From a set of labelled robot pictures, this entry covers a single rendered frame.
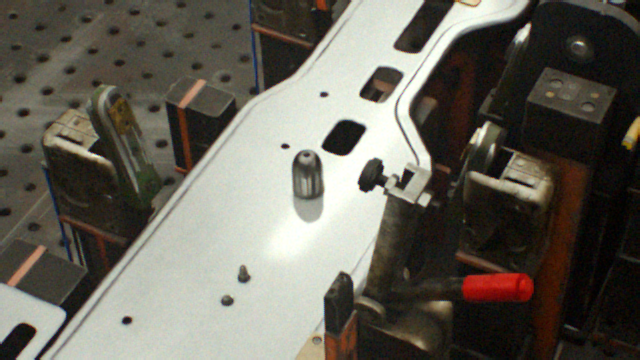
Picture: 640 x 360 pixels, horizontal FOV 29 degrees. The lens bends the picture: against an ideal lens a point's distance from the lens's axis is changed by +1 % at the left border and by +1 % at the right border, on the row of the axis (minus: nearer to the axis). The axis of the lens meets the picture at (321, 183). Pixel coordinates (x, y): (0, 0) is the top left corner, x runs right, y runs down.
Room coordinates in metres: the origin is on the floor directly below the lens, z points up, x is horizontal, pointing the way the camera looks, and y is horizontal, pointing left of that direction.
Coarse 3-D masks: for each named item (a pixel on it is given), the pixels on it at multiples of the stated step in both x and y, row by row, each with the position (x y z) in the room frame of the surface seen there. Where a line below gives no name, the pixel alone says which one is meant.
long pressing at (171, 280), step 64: (384, 0) 1.09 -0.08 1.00; (512, 0) 1.08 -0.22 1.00; (320, 64) 0.99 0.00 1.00; (384, 64) 0.98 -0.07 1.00; (256, 128) 0.90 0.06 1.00; (320, 128) 0.89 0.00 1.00; (384, 128) 0.89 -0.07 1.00; (192, 192) 0.81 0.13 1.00; (256, 192) 0.81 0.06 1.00; (128, 256) 0.74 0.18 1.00; (192, 256) 0.73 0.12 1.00; (256, 256) 0.73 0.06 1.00; (320, 256) 0.72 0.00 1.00; (192, 320) 0.66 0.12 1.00; (256, 320) 0.65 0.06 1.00; (320, 320) 0.65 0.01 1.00
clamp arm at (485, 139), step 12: (480, 132) 0.77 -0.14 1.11; (492, 132) 0.77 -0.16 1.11; (504, 132) 0.78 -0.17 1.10; (468, 144) 0.77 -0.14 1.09; (480, 144) 0.76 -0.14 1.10; (492, 144) 0.76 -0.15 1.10; (468, 156) 0.77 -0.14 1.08; (480, 156) 0.76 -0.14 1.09; (492, 156) 0.76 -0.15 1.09; (468, 168) 0.76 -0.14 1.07; (480, 168) 0.76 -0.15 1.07; (456, 192) 0.77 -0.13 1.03; (456, 204) 0.77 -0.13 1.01; (444, 216) 0.77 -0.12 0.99; (456, 216) 0.77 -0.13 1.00
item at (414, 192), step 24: (408, 168) 0.63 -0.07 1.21; (384, 192) 0.62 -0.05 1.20; (408, 192) 0.61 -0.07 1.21; (432, 192) 0.62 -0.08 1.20; (384, 216) 0.61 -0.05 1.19; (408, 216) 0.60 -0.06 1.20; (384, 240) 0.61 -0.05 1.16; (408, 240) 0.62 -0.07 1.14; (384, 264) 0.61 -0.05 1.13; (384, 288) 0.61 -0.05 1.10
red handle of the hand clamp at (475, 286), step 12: (468, 276) 0.60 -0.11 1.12; (480, 276) 0.59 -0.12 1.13; (492, 276) 0.59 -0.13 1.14; (504, 276) 0.58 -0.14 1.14; (516, 276) 0.58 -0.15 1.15; (396, 288) 0.62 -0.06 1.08; (408, 288) 0.62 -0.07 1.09; (420, 288) 0.61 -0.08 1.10; (432, 288) 0.60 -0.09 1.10; (444, 288) 0.60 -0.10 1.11; (456, 288) 0.59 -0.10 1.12; (468, 288) 0.59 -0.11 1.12; (480, 288) 0.58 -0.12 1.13; (492, 288) 0.58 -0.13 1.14; (504, 288) 0.57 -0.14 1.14; (516, 288) 0.57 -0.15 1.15; (528, 288) 0.57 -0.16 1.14; (396, 300) 0.62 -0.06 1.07; (408, 300) 0.61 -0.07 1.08; (420, 300) 0.61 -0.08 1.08; (432, 300) 0.60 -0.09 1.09; (444, 300) 0.60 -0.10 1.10; (456, 300) 0.59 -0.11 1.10; (468, 300) 0.58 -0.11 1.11; (480, 300) 0.58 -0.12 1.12; (492, 300) 0.57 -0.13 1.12; (504, 300) 0.57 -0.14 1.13; (516, 300) 0.57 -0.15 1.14
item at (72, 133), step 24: (72, 120) 0.87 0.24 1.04; (48, 144) 0.85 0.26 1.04; (72, 144) 0.84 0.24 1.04; (96, 144) 0.84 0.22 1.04; (48, 168) 0.85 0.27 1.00; (72, 168) 0.83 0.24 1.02; (96, 168) 0.82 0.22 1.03; (72, 192) 0.84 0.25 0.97; (96, 192) 0.82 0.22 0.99; (120, 192) 0.81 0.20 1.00; (72, 216) 0.84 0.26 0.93; (96, 216) 0.82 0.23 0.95; (120, 216) 0.81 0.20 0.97; (144, 216) 0.84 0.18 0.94; (96, 240) 0.84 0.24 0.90; (120, 240) 0.81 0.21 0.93; (96, 264) 0.85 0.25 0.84
